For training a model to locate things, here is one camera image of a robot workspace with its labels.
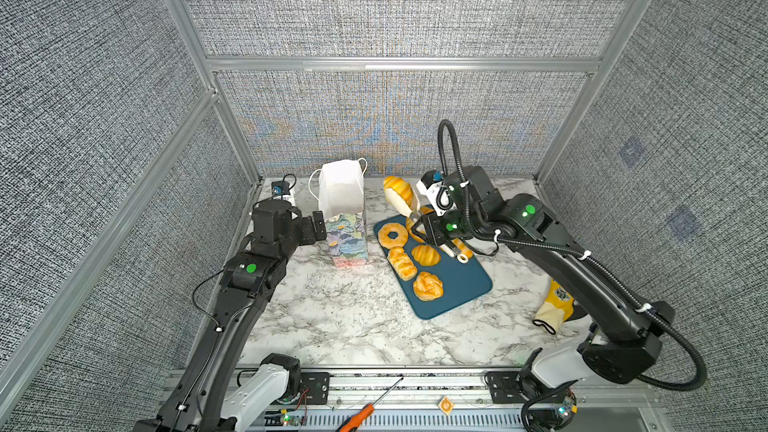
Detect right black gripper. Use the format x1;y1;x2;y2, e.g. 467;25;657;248
409;208;488;246

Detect white floral paper bag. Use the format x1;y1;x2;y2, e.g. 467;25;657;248
308;157;368;268

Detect fake long twisted bread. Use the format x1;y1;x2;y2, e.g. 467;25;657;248
387;247;418;281

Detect fake croissant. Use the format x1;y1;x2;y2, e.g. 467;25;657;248
405;217;426;244
452;239;474;259
383;176;416;207

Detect cream serving tongs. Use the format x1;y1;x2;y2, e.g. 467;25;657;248
385;192;469;264

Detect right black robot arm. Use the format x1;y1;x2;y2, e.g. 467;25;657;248
426;166;708;392

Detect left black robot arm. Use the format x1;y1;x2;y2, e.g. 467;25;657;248
134;199;327;431

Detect fake round striped bun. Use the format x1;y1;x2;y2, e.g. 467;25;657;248
411;244;441;267

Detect teal rectangular tray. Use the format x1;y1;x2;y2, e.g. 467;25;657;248
386;237;493;320

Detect yellow work glove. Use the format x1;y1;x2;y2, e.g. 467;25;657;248
532;279;578;335

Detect small orange tag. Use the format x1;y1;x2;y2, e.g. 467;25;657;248
438;397;454;415

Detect fake ring donut bread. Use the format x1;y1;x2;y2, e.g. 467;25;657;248
378;222;409;250

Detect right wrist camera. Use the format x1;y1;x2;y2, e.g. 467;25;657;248
416;170;455;216

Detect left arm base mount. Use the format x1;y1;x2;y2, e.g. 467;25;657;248
272;372;331;408

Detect aluminium front rail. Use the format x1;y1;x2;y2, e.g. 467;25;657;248
248;366;672;431

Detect orange handled screwdriver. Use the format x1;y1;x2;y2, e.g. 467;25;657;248
336;377;404;432

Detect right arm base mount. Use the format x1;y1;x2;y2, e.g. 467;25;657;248
483;370;578;431

